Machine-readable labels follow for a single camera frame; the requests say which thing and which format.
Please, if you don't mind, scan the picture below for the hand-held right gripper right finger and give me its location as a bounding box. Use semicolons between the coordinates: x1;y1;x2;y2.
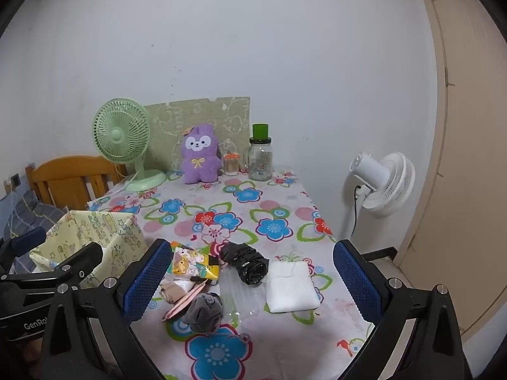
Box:
333;239;474;380

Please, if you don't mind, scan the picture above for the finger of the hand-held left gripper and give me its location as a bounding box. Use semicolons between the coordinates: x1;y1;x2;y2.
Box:
0;241;104;290
0;226;48;264

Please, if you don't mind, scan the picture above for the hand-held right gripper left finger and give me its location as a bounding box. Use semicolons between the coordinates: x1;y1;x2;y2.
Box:
40;238;174;380

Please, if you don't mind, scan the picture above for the beige sock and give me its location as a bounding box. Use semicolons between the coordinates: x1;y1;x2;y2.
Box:
159;279;191;305

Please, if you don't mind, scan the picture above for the pink cartoon tissue packet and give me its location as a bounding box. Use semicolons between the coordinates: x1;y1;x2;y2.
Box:
162;281;209;321

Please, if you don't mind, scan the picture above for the colourful cartoon packet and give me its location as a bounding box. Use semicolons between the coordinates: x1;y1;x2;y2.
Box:
166;241;220;282

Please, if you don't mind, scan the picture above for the yellow printed storage box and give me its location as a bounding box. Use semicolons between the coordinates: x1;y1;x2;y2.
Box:
29;210;149;286

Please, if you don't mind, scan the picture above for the grey sock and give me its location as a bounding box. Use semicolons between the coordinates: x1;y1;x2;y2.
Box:
182;292;224;334

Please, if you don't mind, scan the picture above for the white cloth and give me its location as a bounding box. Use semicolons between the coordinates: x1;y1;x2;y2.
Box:
265;260;321;313

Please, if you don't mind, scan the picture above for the black plastic bag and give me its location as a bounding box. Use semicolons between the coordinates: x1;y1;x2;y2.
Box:
219;241;270;286

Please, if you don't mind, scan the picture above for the blue plaid pillow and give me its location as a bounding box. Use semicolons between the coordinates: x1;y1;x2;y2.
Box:
0;190;60;246

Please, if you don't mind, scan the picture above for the wooden bed headboard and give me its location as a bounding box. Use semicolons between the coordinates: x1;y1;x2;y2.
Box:
26;155;127;210

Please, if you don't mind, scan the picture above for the clear plastic bag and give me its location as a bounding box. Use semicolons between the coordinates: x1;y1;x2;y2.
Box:
220;269;274;325

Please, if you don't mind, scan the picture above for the white standing fan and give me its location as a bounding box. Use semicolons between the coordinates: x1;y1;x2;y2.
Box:
340;151;416;246

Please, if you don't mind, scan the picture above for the floral tablecloth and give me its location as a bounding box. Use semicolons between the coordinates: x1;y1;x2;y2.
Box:
85;164;377;380

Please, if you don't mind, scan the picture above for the purple plush toy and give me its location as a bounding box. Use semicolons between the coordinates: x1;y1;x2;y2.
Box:
181;123;222;185

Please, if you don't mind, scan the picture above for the green desk fan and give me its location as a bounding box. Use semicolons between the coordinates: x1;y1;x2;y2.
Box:
92;98;167;193

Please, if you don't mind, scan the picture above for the toothpick holder with orange lid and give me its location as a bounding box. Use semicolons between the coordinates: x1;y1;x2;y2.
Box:
223;151;241;176

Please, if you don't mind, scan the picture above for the glass jar with green lid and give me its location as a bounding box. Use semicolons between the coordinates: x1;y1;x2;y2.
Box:
248;123;275;181

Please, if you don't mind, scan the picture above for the green patterned board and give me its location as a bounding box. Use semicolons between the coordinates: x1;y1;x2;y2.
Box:
143;96;252;173

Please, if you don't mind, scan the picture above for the beige door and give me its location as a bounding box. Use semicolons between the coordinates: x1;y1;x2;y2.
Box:
398;0;507;345

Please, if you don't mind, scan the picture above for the black fan cable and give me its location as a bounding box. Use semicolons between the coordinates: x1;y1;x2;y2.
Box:
352;184;362;240

